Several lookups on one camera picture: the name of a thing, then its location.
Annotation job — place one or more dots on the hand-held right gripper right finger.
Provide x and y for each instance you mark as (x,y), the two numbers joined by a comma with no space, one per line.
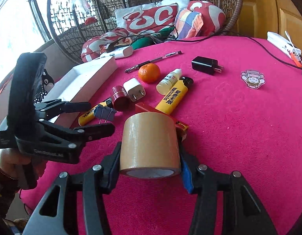
(187,176)

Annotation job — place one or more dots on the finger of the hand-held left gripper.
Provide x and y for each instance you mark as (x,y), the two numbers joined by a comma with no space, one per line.
(99,131)
(75,106)

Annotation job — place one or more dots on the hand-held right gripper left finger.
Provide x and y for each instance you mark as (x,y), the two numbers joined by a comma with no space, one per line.
(111,166)

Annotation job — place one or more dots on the small yellow lighter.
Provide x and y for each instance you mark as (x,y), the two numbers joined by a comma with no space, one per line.
(88,115)

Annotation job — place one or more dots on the blue binder clip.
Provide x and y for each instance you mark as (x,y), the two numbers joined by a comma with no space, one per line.
(103,112)

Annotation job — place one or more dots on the white box tray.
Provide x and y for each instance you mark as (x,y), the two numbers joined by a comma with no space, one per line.
(92,78)

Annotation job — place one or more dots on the red cylinder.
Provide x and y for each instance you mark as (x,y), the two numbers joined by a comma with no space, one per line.
(120,98)

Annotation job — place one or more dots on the brown tape roll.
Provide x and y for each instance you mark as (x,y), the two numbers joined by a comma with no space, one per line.
(148,142)

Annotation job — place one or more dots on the red cardboard pack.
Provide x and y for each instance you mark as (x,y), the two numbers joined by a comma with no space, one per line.
(146,108)

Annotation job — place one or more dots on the white plug charger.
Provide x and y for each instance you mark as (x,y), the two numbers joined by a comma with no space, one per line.
(132,88)

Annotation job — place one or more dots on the tangerine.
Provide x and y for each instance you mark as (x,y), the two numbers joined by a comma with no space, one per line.
(149,73)

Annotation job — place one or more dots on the large yellow lighter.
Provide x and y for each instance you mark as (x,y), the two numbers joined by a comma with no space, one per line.
(169,98)

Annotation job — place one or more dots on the small clear dropper bottle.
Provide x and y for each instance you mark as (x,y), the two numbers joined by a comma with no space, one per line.
(166,83)

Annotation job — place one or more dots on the black gel pen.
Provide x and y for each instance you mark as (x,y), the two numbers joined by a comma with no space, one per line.
(153,61)

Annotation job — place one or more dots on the black plug charger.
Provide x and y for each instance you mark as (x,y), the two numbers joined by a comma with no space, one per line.
(203,64)

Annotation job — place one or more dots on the cartoon acrylic sticker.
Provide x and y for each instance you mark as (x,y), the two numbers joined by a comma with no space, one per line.
(252,79)

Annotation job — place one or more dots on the person's left forearm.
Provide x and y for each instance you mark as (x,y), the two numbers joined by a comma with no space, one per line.
(4,195)

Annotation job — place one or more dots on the person's left hand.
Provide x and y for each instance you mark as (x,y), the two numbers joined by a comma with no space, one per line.
(7,160)

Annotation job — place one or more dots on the black cat phone stand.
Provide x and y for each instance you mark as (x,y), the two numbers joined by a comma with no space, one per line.
(44,85)

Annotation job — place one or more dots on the crumpled red patterned cushion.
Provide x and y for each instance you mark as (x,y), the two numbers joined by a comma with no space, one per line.
(94,45)

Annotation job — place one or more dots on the white power strip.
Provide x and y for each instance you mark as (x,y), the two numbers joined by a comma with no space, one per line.
(121,53)

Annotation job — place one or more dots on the pink table cover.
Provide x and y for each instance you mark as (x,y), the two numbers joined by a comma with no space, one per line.
(239,127)

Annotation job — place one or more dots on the window with metal grille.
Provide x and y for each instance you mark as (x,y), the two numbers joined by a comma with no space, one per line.
(18,17)

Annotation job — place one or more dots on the green cloth bag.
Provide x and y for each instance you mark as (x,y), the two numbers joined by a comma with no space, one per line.
(141,42)

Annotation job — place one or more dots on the white dreamcatcher decoration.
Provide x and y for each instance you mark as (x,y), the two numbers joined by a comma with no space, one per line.
(79,0)

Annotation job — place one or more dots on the rectangular red patterned cushion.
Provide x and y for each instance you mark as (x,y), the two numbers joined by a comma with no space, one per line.
(151,17)

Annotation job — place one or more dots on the plaid colourful cushion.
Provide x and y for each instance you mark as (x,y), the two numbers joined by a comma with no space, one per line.
(187,23)

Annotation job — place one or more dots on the round red patterned cushion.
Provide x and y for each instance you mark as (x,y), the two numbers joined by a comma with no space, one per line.
(212,17)

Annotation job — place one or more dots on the white power bank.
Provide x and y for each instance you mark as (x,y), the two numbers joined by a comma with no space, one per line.
(278,40)

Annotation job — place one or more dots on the wicker hanging chair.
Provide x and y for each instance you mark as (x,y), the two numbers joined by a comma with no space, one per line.
(235,5)

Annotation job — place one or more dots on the wooden door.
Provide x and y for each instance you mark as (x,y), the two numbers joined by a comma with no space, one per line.
(258,9)

